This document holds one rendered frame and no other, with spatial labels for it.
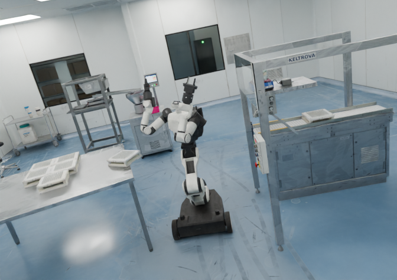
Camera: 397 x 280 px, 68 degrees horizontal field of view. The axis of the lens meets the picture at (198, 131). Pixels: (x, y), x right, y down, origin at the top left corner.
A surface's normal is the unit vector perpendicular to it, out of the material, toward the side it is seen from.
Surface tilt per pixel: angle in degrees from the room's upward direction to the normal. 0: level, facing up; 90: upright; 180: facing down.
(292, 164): 90
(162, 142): 88
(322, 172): 89
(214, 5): 90
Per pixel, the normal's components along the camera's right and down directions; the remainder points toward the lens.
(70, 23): 0.15, 0.29
